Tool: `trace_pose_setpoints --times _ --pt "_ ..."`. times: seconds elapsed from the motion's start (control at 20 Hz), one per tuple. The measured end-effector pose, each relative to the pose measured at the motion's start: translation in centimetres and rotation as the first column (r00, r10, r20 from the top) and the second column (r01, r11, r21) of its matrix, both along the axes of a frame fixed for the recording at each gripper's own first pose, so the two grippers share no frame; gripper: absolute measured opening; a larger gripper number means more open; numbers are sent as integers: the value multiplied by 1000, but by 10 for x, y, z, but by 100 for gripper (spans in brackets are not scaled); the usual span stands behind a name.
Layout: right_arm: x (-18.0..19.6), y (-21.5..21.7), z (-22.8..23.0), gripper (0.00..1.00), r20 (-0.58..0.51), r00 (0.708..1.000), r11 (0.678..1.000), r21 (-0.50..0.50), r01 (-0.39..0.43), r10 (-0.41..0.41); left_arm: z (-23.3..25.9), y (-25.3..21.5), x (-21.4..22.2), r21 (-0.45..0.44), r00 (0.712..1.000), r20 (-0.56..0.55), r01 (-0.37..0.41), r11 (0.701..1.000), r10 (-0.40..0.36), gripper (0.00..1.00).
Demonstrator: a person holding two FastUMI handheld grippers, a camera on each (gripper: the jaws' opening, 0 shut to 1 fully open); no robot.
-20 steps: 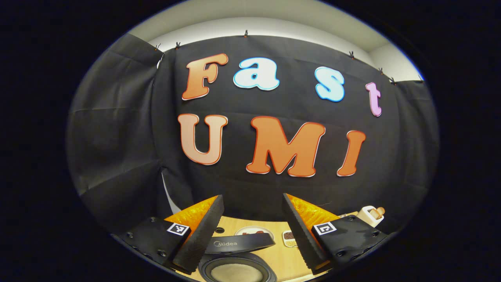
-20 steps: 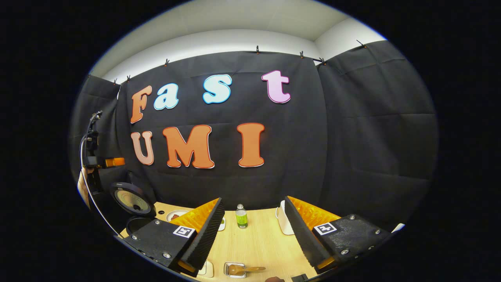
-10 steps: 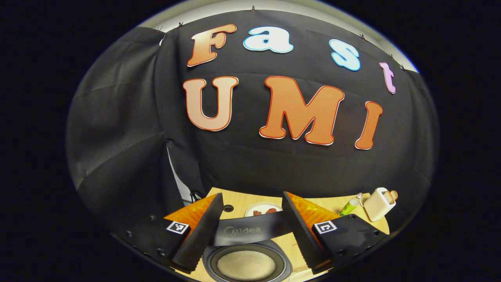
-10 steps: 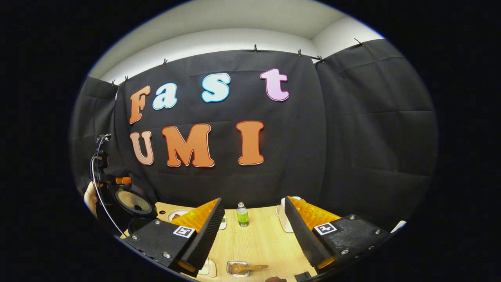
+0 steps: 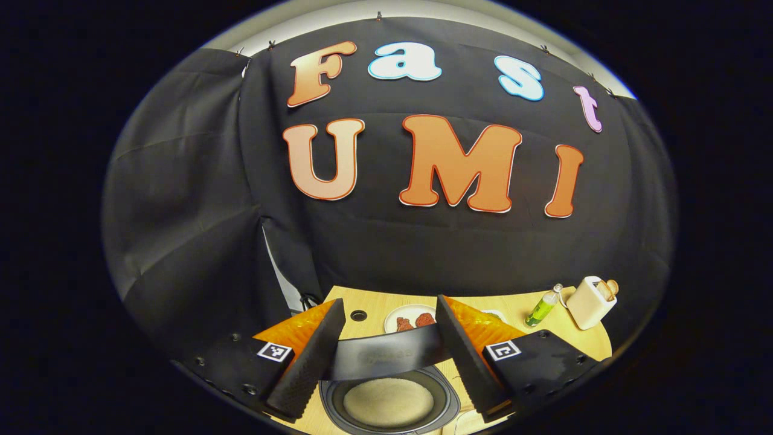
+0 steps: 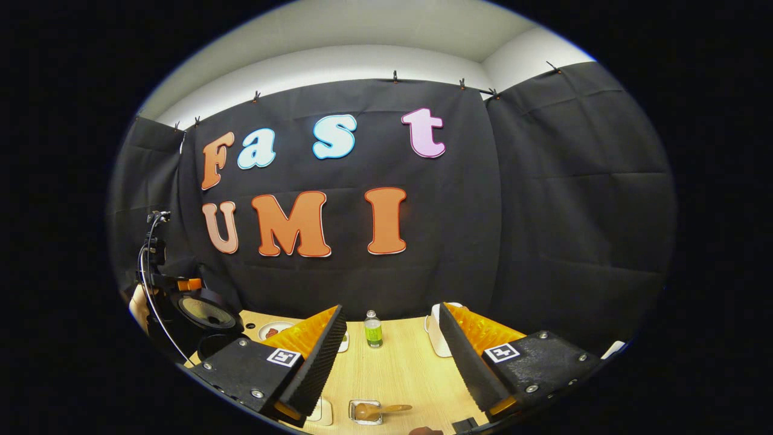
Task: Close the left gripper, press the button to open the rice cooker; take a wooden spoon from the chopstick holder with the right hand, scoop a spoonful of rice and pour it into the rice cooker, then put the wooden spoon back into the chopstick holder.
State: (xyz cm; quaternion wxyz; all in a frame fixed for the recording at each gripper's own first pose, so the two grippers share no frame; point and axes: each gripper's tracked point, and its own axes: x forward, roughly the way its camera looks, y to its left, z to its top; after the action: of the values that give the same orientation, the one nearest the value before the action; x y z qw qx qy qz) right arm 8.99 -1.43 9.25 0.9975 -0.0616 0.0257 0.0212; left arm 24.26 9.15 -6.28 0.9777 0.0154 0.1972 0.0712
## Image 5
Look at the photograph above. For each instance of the dark grey rice cooker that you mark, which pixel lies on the dark grey rice cooker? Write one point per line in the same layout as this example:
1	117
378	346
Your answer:
386	356

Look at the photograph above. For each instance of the black table grommet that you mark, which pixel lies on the black table grommet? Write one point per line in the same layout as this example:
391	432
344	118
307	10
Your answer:
359	315

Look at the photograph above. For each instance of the green drink bottle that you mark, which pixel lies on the green drink bottle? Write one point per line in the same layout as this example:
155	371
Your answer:
542	309

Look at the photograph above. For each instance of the black backdrop cloth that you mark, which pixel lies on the black backdrop cloth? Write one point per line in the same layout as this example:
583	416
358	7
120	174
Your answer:
181	211

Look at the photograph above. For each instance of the white toaster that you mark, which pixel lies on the white toaster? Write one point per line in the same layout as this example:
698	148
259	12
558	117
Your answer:
589	305

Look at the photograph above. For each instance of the white plate with meat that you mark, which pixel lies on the white plate with meat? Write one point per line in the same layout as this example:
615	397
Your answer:
410	320

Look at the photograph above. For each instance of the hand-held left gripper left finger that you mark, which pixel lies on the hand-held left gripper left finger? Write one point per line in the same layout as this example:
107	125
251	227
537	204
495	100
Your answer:
314	362

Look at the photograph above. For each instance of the toast bread slices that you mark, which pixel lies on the toast bread slices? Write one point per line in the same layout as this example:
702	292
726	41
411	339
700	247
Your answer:
610	289

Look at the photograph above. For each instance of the white divided bean dish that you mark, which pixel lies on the white divided bean dish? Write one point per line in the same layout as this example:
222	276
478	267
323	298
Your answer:
495	314

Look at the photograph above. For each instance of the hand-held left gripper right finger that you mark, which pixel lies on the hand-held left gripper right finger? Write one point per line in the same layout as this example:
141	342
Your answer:
465	362

